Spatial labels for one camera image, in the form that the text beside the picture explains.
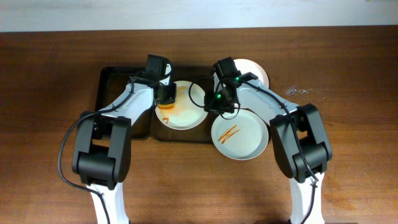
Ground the white plate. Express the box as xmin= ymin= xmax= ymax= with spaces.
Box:
xmin=234 ymin=58 xmax=269 ymax=88
xmin=155 ymin=80 xmax=208 ymax=130

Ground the green and orange sponge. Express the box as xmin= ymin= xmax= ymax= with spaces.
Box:
xmin=157 ymin=103 xmax=174 ymax=110

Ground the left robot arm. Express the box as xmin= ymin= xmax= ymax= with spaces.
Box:
xmin=72 ymin=55 xmax=176 ymax=223

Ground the black rectangular water tray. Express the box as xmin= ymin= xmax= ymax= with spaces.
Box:
xmin=95 ymin=67 xmax=152 ymax=140

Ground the pale grey plate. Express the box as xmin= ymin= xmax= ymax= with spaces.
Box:
xmin=211 ymin=110 xmax=270 ymax=161

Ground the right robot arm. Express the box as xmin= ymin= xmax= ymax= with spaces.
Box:
xmin=204 ymin=57 xmax=333 ymax=223

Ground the brown plastic serving tray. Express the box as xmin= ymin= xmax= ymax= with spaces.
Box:
xmin=150 ymin=65 xmax=218 ymax=144

